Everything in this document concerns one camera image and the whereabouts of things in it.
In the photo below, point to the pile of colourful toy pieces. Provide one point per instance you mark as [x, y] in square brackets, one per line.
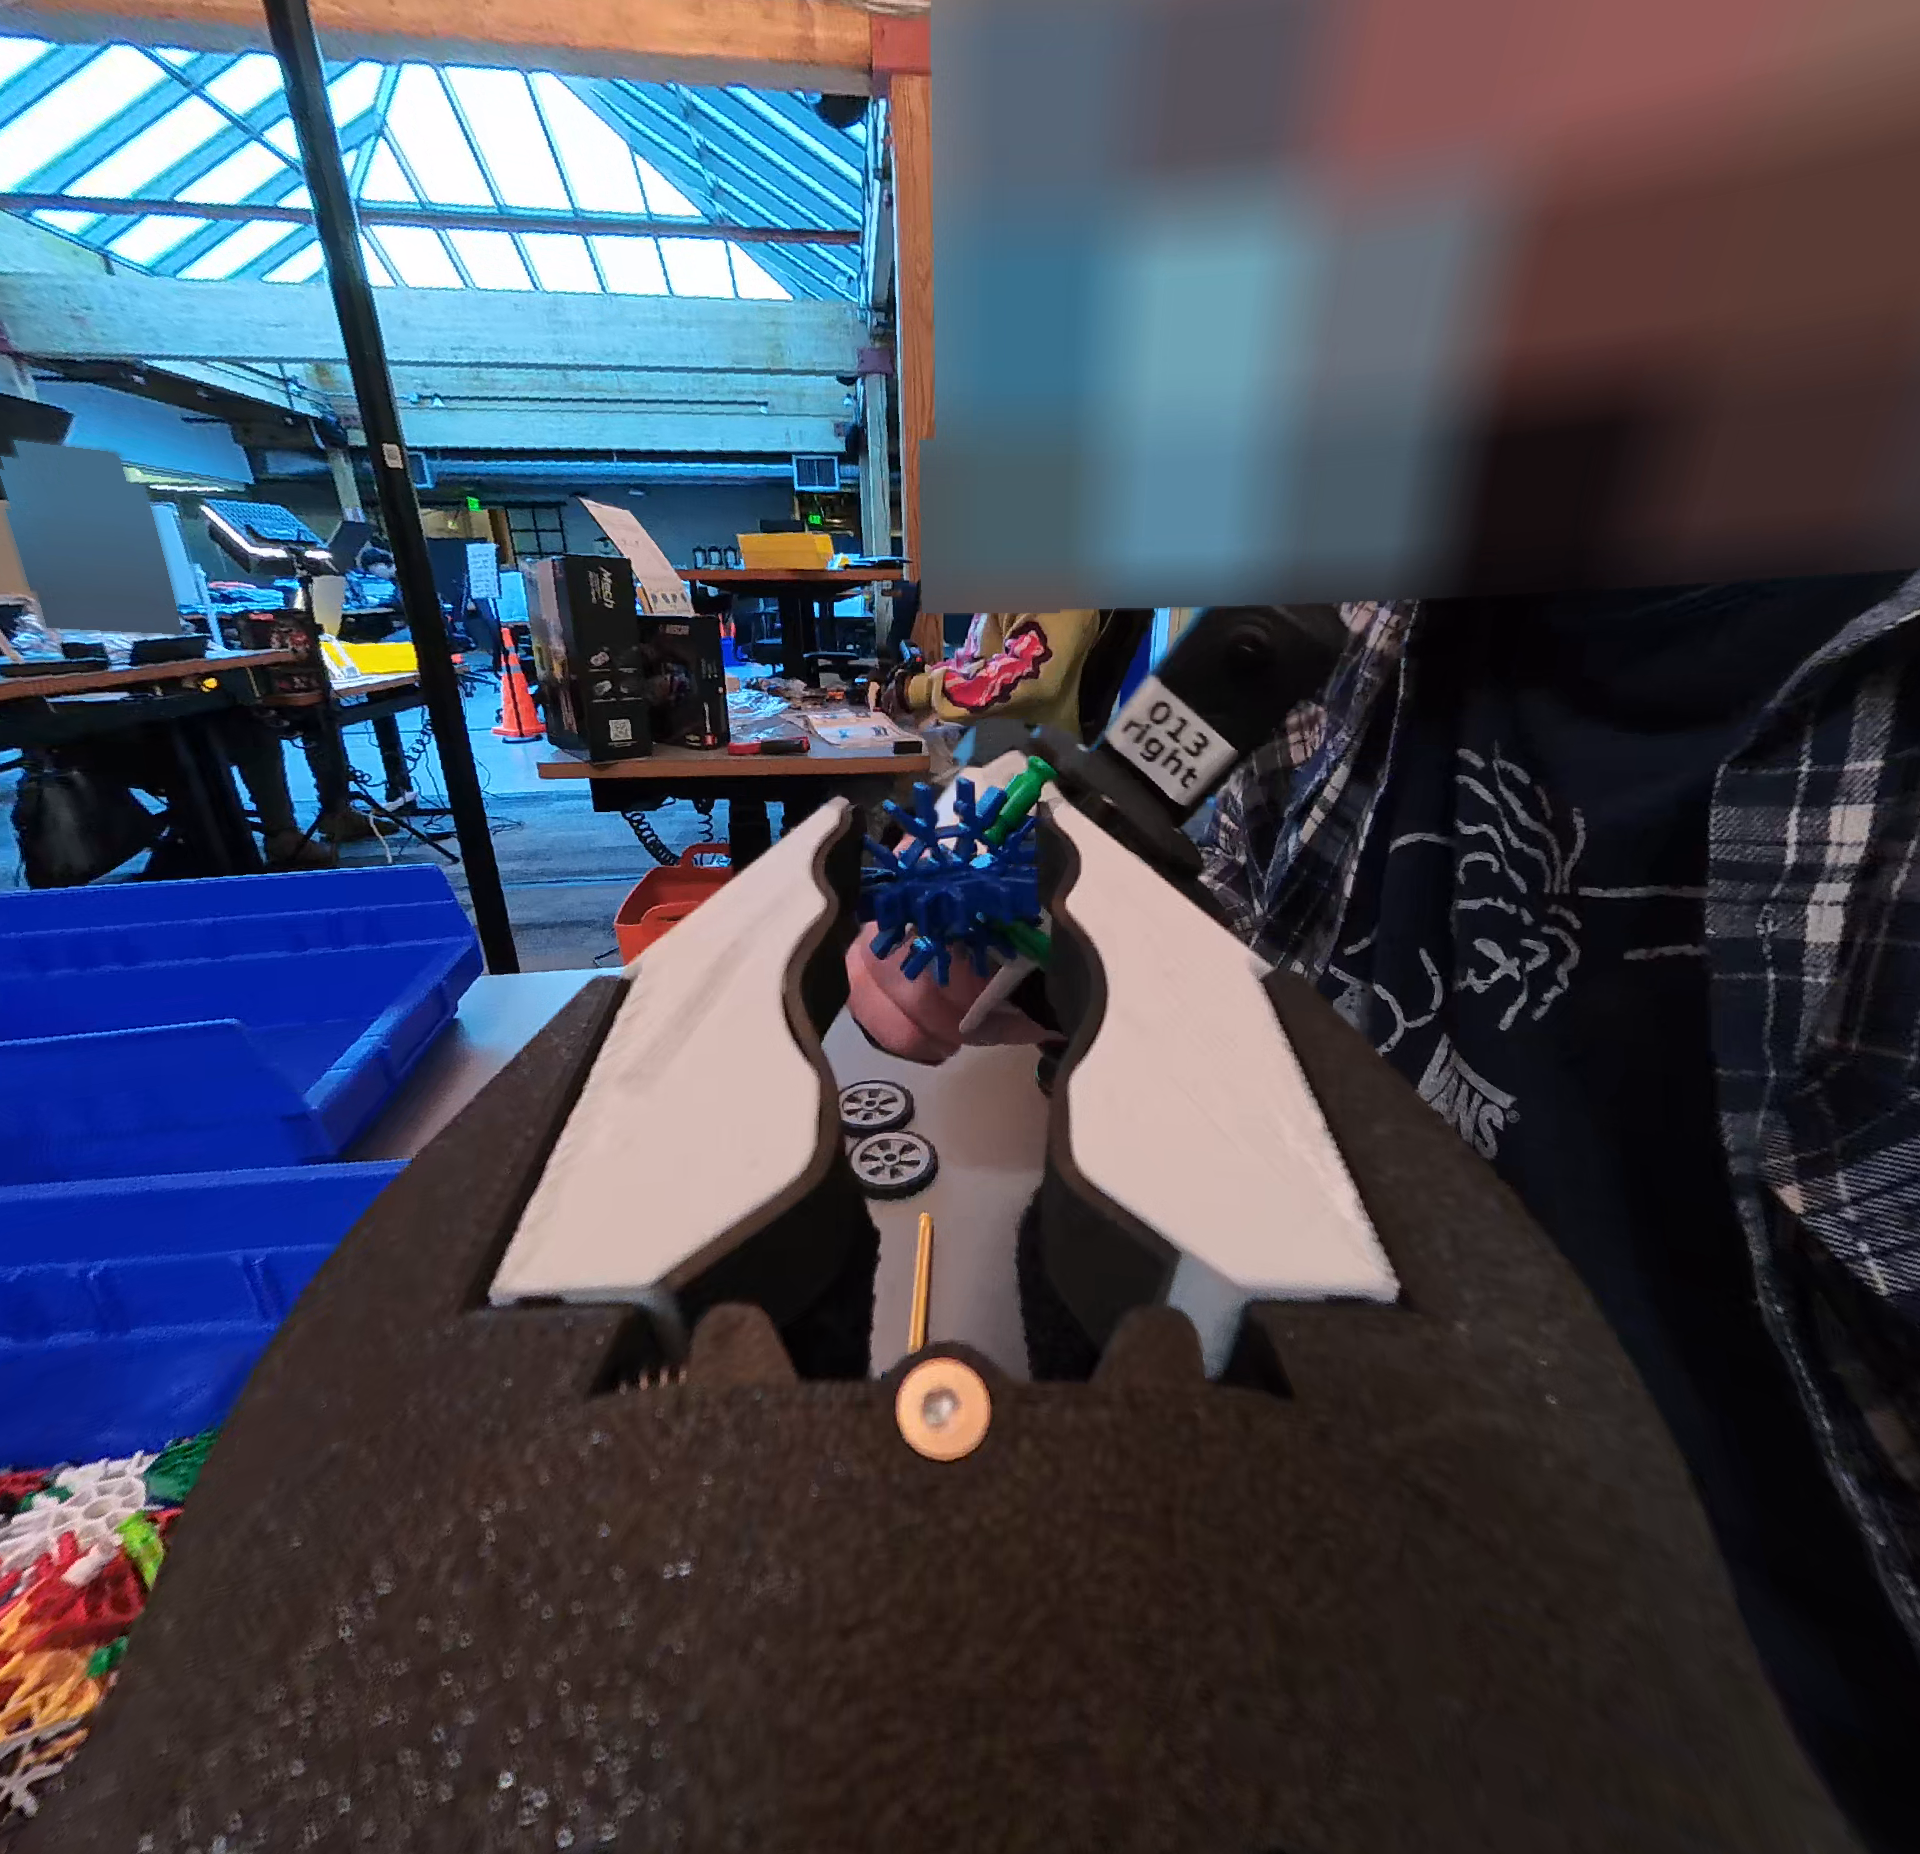
[75, 1581]

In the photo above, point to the blue plastic bin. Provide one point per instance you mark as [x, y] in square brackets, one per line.
[224, 969]

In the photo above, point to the green plastic rod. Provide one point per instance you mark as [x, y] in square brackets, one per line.
[1026, 947]
[1026, 798]

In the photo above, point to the wooden table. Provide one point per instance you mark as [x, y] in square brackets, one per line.
[719, 768]

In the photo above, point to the orange traffic cone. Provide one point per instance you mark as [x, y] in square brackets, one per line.
[519, 699]

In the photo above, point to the black metal pole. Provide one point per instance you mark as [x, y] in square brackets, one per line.
[392, 459]

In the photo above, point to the white plastic rod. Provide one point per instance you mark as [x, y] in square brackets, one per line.
[989, 1017]

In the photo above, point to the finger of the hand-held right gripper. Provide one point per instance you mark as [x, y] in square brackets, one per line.
[970, 779]

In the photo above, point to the person's right hand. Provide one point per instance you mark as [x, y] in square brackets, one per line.
[899, 1004]

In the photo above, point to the blue snowflake connector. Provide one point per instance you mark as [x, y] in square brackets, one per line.
[944, 896]

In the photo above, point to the blue bin of toy parts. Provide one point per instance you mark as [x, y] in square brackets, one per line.
[150, 1315]

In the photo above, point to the small black product box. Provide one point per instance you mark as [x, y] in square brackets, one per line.
[680, 684]

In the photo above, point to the paper sign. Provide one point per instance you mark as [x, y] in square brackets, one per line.
[629, 545]

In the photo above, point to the person in plaid shirt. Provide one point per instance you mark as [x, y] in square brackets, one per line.
[1814, 908]

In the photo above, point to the wooden office desk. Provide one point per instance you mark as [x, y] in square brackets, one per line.
[150, 673]

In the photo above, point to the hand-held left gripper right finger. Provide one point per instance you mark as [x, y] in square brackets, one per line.
[1230, 1136]

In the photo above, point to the yellow plastic rod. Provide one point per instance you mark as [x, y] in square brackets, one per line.
[920, 1282]

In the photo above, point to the studio light panel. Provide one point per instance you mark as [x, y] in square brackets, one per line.
[262, 528]

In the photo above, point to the yellow box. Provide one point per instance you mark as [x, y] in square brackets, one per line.
[788, 550]

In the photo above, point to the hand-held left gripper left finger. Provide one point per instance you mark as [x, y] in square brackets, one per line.
[674, 1136]

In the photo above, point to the yellow tray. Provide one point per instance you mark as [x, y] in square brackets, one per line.
[377, 662]

